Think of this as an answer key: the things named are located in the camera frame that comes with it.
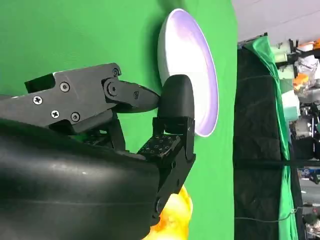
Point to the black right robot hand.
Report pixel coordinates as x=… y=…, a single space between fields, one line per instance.
x=62 y=175

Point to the orange and white bread roll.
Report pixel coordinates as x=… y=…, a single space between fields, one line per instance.
x=175 y=220

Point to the green table cloth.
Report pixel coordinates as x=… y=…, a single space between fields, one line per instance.
x=75 y=30

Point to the lilac plate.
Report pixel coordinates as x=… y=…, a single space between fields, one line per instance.
x=190 y=50

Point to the black backdrop curtain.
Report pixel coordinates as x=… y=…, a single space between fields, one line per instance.
x=257 y=100

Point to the green hanging cloth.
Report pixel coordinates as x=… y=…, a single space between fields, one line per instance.
x=287 y=200

